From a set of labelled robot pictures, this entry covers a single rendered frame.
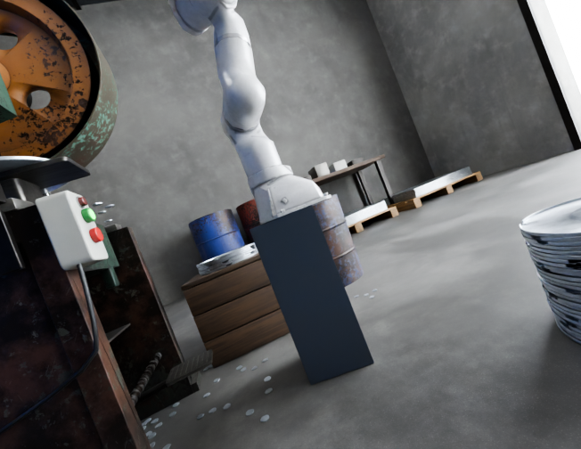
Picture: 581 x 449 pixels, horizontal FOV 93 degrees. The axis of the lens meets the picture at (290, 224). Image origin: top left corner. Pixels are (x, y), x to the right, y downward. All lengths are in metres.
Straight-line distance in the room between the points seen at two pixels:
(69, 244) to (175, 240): 3.60
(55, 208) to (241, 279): 0.72
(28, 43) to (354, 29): 5.22
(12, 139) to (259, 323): 1.16
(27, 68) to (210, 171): 3.03
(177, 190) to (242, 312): 3.26
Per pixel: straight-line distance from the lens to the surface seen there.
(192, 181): 4.27
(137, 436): 0.69
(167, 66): 5.00
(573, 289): 0.75
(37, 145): 1.39
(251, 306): 1.18
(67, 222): 0.62
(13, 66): 1.58
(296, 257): 0.73
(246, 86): 0.78
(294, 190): 0.76
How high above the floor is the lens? 0.43
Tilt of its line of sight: level
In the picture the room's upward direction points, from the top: 22 degrees counter-clockwise
